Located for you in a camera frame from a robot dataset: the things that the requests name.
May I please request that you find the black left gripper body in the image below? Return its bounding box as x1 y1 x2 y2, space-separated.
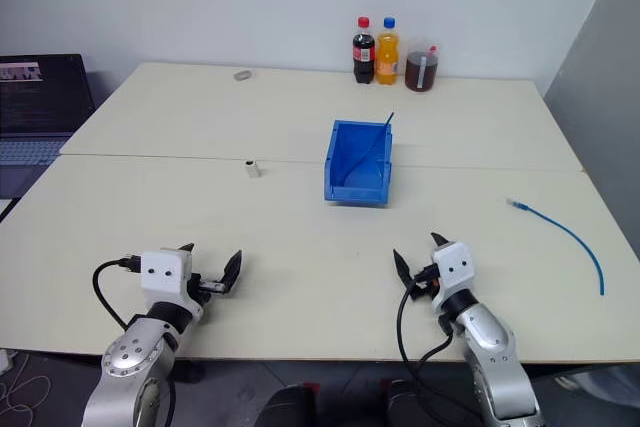
187 271 227 306

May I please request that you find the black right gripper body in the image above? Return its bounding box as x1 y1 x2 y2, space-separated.
410 263 441 299

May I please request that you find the small white plastic tube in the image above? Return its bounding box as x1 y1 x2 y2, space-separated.
242 158 265 182

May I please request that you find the blue plastic storage bin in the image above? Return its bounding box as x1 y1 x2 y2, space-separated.
322 118 394 209

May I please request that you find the dark rounded shape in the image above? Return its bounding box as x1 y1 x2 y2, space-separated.
260 382 318 427

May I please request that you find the clear jar brown liquid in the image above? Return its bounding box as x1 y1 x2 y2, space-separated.
403 36 443 94

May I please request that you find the orange soda bottle blue cap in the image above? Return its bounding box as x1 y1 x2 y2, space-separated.
375 16 402 87

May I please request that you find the cola bottle red cap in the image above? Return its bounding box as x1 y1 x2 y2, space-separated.
351 16 378 86

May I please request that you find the black open laptop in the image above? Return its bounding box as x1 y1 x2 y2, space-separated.
0 52 98 199

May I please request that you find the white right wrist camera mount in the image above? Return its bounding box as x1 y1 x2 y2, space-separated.
431 241 474 314

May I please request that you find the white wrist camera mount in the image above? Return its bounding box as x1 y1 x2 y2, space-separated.
140 247 194 309
431 241 474 314

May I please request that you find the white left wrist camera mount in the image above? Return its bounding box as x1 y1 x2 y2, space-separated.
140 247 194 309

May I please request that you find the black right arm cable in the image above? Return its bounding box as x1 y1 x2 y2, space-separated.
396 264 476 427

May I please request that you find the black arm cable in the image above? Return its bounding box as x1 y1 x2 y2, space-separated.
396 264 476 427
92 255 151 333

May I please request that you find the blue network cable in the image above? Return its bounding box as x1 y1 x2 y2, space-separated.
505 197 606 297

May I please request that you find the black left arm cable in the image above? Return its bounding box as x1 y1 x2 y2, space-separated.
92 255 151 333

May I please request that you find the thin white floor cable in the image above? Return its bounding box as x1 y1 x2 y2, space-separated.
0 354 53 414

